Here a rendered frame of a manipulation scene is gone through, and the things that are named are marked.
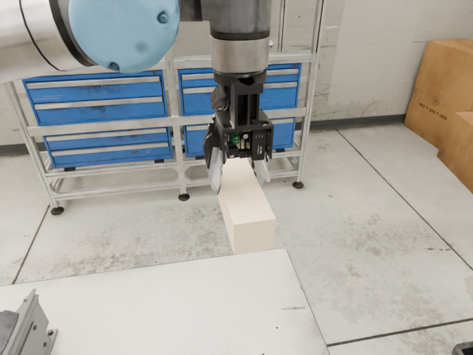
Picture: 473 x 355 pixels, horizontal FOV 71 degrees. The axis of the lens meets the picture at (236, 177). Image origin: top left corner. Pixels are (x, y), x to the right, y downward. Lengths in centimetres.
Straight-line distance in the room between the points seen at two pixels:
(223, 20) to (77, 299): 76
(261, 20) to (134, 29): 19
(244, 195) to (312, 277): 138
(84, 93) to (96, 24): 177
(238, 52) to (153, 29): 17
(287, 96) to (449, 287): 135
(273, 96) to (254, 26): 168
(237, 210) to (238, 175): 9
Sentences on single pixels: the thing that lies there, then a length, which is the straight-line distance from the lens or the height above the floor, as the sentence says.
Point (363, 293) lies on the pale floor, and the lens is 187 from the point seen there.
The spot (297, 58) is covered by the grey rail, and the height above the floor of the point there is 91.
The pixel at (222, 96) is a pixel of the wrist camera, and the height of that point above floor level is 124.
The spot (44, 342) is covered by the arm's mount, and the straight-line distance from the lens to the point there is 86.
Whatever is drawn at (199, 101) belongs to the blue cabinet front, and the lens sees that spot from 201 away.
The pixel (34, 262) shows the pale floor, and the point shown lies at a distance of 219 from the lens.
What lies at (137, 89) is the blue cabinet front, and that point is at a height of 78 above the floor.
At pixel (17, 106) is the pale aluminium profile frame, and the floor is 74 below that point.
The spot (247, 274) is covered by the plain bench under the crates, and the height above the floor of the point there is 70.
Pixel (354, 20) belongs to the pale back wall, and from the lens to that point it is 313.
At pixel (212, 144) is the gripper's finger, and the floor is 117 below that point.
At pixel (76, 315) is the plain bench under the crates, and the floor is 70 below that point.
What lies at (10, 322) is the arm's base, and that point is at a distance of 78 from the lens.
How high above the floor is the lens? 141
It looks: 34 degrees down
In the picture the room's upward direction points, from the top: straight up
